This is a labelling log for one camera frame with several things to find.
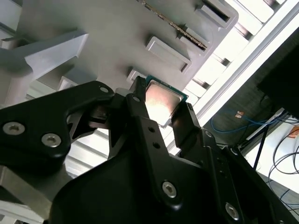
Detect silver CPU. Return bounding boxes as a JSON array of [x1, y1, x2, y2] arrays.
[[144, 75, 189, 128]]

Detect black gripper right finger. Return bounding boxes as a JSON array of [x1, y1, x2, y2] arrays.
[[171, 102, 295, 224]]

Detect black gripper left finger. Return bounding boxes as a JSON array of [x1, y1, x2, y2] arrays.
[[0, 76, 185, 210]]

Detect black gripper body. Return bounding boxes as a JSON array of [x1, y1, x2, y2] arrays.
[[49, 154, 225, 224]]

